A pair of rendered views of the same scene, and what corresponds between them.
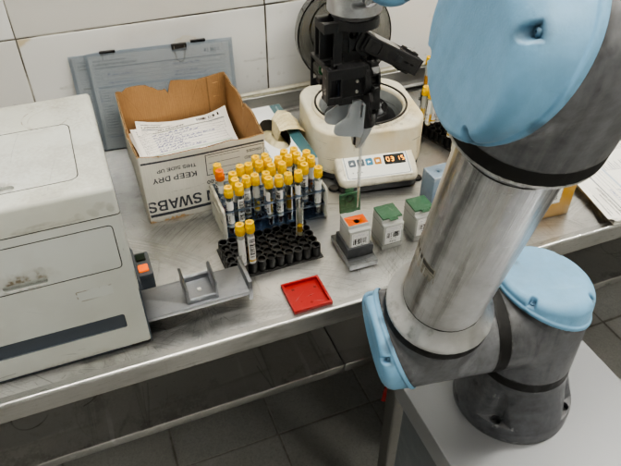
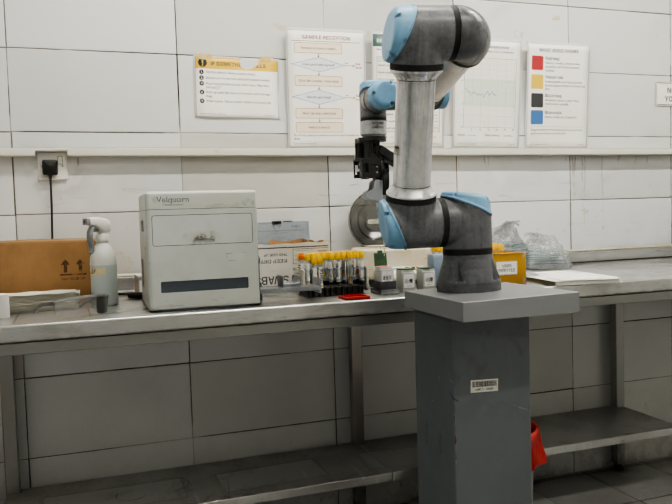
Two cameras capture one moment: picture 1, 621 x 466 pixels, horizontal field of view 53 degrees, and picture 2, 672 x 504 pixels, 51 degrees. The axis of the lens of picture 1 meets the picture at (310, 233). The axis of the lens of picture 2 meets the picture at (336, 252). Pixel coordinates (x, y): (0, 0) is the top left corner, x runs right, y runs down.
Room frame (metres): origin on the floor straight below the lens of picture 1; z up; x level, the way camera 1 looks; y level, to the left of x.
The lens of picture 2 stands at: (-1.18, -0.04, 1.10)
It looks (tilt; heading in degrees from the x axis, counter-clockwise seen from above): 3 degrees down; 3
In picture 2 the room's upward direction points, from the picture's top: 2 degrees counter-clockwise
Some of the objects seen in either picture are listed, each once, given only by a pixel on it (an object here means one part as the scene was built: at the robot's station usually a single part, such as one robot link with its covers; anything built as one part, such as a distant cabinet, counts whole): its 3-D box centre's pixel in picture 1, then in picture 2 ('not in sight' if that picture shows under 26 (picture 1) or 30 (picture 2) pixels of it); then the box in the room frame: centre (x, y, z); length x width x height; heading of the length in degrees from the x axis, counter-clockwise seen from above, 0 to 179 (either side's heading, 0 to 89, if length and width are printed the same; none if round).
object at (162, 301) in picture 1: (185, 290); (281, 284); (0.71, 0.20, 0.92); 0.21 x 0.07 x 0.05; 112
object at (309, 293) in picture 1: (306, 294); (354, 297); (0.74, 0.01, 0.88); 0.07 x 0.07 x 0.01; 22
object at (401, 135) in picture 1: (361, 129); (391, 263); (1.18, -0.11, 0.94); 0.30 x 0.24 x 0.12; 13
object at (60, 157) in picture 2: not in sight; (52, 166); (1.04, 0.96, 1.29); 0.09 x 0.01 x 0.09; 112
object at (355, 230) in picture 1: (354, 233); (384, 277); (0.85, -0.08, 0.92); 0.05 x 0.04 x 0.06; 20
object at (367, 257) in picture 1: (354, 245); (384, 286); (0.85, -0.08, 0.89); 0.09 x 0.05 x 0.04; 20
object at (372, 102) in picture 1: (367, 99); (383, 179); (0.82, -0.08, 1.20); 0.05 x 0.02 x 0.09; 20
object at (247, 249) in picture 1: (268, 229); (330, 275); (0.85, 0.07, 0.93); 0.17 x 0.09 x 0.11; 112
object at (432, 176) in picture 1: (447, 189); (445, 270); (0.98, -0.27, 0.92); 0.10 x 0.07 x 0.10; 113
